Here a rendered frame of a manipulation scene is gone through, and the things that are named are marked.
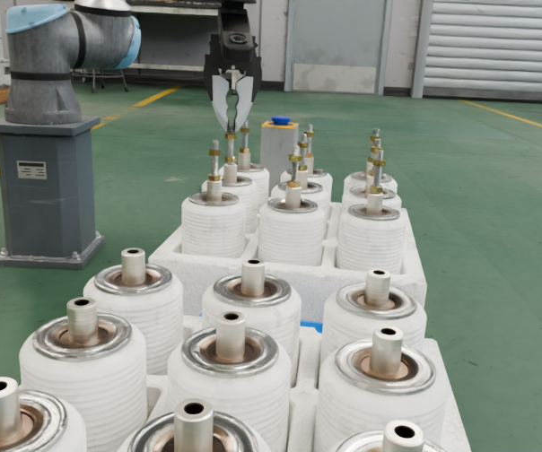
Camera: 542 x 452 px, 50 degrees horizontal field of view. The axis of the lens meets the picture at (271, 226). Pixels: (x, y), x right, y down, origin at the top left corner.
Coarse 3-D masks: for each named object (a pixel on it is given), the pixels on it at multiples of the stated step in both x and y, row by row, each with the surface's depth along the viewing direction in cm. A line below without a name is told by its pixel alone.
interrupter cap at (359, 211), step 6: (354, 204) 87; (360, 204) 87; (366, 204) 88; (348, 210) 84; (354, 210) 85; (360, 210) 85; (384, 210) 86; (390, 210) 85; (396, 210) 85; (354, 216) 82; (360, 216) 82; (366, 216) 81; (372, 216) 82; (378, 216) 82; (384, 216) 82; (390, 216) 83; (396, 216) 82
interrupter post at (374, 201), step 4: (368, 196) 84; (372, 196) 83; (376, 196) 83; (380, 196) 83; (368, 200) 84; (372, 200) 83; (376, 200) 83; (380, 200) 83; (368, 204) 84; (372, 204) 83; (376, 204) 83; (380, 204) 83; (368, 208) 84; (372, 208) 83; (376, 208) 83; (380, 208) 84; (368, 212) 84; (372, 212) 84; (376, 212) 84; (380, 212) 84
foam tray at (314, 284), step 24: (336, 216) 107; (168, 240) 90; (336, 240) 94; (408, 240) 96; (168, 264) 83; (192, 264) 83; (216, 264) 82; (240, 264) 82; (408, 264) 86; (192, 288) 84; (312, 288) 81; (336, 288) 81; (408, 288) 79; (192, 312) 85; (312, 312) 82
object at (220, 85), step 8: (216, 80) 92; (224, 80) 93; (216, 88) 93; (224, 88) 93; (216, 96) 93; (224, 96) 93; (216, 104) 94; (224, 104) 94; (216, 112) 94; (224, 112) 94; (224, 120) 94; (224, 128) 96
